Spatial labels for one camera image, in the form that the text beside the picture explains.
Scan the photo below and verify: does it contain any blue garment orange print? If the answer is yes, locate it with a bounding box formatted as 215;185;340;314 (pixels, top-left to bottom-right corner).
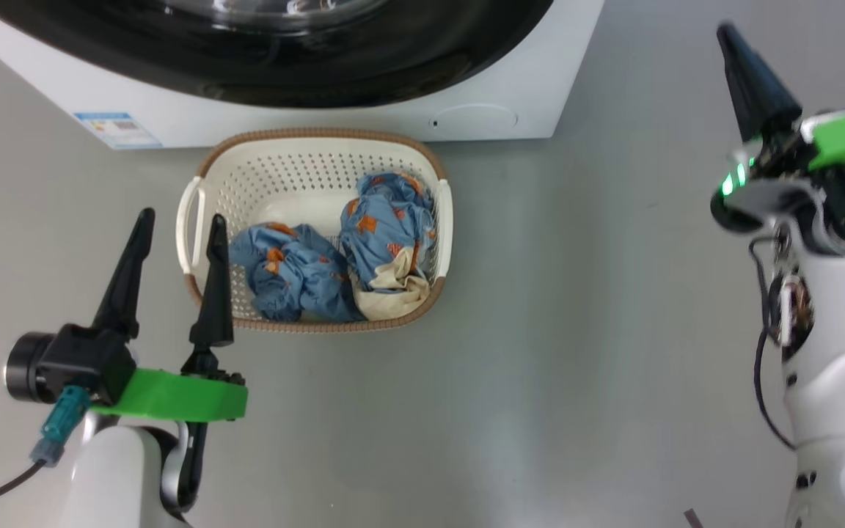
229;222;365;323

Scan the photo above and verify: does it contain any blue and cream garment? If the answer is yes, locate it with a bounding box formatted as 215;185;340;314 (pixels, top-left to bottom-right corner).
340;172;438;321

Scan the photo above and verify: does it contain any cream laundry basket brown rim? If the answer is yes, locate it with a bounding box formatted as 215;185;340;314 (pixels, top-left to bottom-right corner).
176;128;454;334

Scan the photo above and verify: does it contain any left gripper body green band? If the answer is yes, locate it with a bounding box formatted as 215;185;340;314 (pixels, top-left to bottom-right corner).
89;351;249;422

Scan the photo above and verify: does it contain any white washing machine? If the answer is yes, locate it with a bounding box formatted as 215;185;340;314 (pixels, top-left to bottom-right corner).
0;0;605;150

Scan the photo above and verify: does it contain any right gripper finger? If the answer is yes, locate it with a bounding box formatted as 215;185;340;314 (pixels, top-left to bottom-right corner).
716;22;803;144

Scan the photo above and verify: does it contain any blue energy label sticker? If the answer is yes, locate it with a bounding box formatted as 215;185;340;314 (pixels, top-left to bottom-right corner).
73;111;164;150

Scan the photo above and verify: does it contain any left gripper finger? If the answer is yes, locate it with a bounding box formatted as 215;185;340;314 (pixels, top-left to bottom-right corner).
92;208;156;340
189;214;235;349

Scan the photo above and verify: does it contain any dark glass washing machine door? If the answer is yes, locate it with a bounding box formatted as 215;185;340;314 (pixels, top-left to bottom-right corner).
0;0;557;109

